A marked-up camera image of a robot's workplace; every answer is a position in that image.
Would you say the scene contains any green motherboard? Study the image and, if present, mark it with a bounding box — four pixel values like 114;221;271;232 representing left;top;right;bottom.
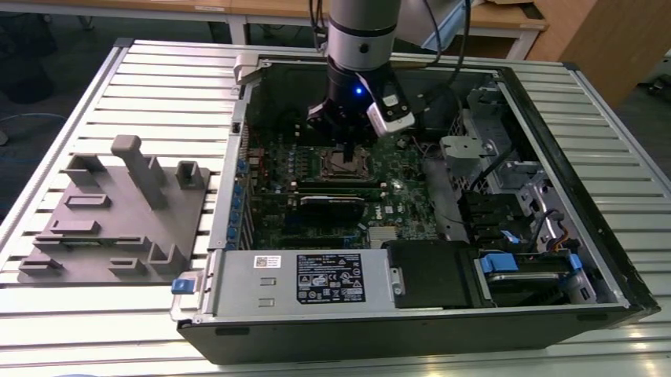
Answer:
244;129;453;251

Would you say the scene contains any black wheeled chair base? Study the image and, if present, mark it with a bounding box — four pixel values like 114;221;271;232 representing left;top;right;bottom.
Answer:
647;54;671;95

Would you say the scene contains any black plastic shroud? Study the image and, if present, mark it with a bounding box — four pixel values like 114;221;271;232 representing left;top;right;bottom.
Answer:
380;240;497;309

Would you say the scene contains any grey parts rack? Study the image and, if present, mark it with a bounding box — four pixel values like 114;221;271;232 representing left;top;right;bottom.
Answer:
16;134;213;284

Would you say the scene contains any wooden cabinet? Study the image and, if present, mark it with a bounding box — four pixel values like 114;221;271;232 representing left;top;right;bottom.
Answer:
527;0;671;115

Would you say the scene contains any black plastic connector block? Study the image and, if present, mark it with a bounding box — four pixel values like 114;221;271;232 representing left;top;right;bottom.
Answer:
457;191;531;247

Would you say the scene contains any grey metal drive cage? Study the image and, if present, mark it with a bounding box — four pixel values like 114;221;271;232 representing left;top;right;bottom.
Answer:
439;86;527;197

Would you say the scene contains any silver heatsink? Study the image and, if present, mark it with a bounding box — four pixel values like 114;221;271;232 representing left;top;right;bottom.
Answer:
367;226;400;250

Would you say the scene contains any coloured wire bundle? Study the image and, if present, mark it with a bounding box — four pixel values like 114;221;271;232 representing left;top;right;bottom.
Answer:
547;229;573;253

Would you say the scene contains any silver CPU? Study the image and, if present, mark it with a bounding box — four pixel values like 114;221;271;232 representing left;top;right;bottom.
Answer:
329;152;364;173

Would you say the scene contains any silver disk bay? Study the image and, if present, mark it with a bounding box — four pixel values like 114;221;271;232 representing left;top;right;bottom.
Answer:
492;159;584;256

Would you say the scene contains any hard disk in blue carrier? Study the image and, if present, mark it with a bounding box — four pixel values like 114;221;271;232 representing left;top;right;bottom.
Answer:
473;251;585;308

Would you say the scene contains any silver steel bracket plate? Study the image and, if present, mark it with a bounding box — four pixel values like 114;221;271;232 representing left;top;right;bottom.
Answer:
439;134;497;180

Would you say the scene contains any black flat cable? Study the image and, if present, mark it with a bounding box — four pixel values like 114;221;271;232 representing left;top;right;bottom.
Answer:
468;153;507;194

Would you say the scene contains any wooden desk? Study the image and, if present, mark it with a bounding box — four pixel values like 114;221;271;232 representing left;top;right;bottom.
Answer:
229;0;551;60
0;0;247;45

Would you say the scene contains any green RAM stick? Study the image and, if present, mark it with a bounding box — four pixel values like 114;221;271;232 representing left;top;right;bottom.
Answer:
61;237;114;247

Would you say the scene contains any silver power supply unit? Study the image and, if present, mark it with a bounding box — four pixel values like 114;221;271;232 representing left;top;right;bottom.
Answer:
192;248;409;322

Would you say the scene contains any black RAM slot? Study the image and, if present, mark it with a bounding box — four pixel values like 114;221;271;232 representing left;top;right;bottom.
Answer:
296;180;381;186
297;185;383;191

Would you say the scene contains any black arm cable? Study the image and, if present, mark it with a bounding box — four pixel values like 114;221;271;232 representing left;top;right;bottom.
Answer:
419;0;472;87

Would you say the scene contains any black PC case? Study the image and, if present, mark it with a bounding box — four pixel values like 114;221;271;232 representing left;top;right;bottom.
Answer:
175;53;663;366

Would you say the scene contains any black office chair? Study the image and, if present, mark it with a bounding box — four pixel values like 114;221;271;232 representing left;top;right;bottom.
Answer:
0;13;60;105

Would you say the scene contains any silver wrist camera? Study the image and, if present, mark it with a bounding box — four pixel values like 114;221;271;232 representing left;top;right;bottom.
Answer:
365;93;417;139

